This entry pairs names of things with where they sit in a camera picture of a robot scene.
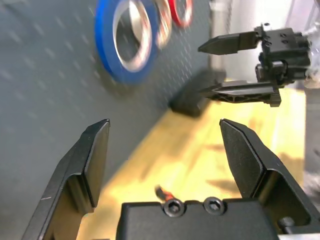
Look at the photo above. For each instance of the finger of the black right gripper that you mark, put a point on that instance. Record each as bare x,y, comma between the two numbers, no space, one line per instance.
225,43
240,93

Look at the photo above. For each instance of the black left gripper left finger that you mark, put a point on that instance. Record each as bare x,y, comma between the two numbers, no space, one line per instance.
75,170

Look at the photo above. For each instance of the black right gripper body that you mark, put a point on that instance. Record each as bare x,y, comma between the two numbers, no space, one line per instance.
285,47

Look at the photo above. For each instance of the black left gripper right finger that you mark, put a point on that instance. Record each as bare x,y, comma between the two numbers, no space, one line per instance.
247,162

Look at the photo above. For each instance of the blue tape roll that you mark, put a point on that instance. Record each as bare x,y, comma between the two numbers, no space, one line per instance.
105,57

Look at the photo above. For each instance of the dark grey pegboard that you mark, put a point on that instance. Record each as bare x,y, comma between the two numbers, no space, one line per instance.
50,75

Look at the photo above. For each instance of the white machine housing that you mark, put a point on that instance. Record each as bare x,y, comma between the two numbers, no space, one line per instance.
245,15

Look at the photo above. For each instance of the black tool case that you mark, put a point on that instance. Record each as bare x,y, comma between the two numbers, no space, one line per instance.
187,100

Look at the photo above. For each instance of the red tape roll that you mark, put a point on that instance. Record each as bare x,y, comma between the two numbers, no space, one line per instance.
175,18

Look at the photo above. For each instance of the white tape roll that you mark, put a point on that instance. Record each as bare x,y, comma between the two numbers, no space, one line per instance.
165,32

